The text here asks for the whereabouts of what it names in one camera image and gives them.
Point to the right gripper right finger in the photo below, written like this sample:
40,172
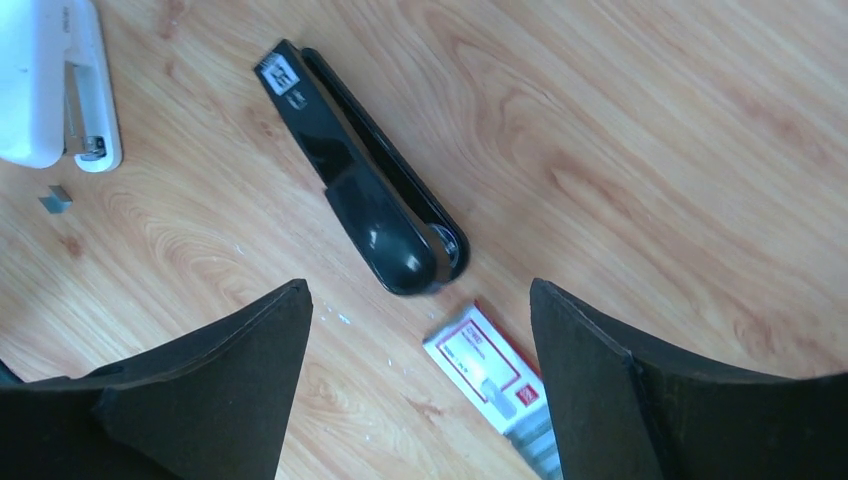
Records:
628,405

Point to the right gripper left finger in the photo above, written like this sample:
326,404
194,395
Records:
211,404

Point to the red white staple box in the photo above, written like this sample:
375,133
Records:
498,380

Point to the black stapler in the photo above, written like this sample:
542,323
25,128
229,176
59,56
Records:
402,231

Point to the white stapler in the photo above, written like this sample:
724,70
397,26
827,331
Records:
56,91

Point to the small staple strip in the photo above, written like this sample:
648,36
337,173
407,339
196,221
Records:
57,201

